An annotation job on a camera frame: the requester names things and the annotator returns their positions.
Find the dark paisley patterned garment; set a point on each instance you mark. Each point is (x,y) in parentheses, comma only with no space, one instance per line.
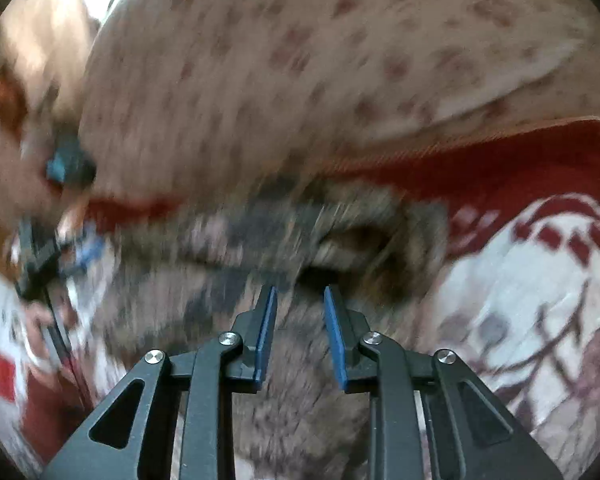
(300,230)

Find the teal bag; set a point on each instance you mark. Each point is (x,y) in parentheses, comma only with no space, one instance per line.
(65,162)

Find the person's left forearm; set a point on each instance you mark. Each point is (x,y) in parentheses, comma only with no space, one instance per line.
(50,410)

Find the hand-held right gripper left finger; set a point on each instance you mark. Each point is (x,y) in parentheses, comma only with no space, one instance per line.
(265,335)

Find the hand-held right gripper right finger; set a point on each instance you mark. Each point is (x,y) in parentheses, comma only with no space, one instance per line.
(336,340)

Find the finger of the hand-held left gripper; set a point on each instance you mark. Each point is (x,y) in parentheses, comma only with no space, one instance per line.
(87,252)

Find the beige floral pillow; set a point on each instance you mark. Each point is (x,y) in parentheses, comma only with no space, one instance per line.
(330,60)

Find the red white printed blanket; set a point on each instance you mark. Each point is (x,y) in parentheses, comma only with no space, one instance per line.
(530,170)

